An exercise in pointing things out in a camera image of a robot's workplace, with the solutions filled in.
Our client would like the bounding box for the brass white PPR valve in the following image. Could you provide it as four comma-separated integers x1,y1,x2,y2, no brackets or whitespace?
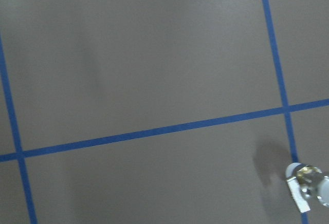
285,162,328,213

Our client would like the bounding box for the brown paper table mat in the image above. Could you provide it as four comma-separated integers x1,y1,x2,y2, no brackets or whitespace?
1,0,328,223

